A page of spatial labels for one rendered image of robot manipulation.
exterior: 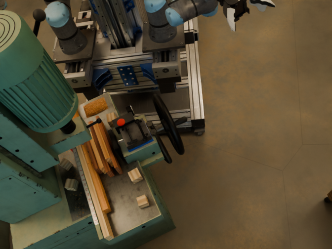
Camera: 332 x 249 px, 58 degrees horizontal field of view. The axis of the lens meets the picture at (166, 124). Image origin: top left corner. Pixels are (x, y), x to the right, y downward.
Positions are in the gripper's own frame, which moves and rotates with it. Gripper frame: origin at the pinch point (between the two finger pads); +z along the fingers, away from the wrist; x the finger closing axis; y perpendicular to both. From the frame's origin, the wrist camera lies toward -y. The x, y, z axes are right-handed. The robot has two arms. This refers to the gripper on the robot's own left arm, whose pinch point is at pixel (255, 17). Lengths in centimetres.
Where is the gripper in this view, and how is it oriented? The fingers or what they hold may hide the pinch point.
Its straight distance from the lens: 104.0
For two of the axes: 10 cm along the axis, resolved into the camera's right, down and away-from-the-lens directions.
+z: 4.4, 7.4, -5.1
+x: -8.5, 5.2, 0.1
